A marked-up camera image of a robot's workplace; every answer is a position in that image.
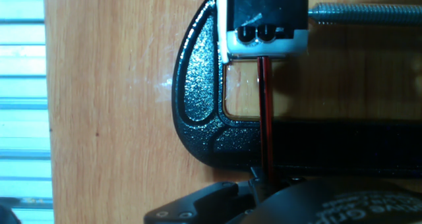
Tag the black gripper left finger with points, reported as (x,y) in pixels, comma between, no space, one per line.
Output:
(204,204)

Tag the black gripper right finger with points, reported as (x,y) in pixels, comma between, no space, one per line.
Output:
(287,179)

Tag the red pencil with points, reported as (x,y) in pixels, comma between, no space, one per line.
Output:
(265,118)

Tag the black C-clamp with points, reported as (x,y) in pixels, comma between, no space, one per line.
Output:
(204,102)

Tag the wooden board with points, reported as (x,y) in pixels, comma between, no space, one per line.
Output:
(115,118)

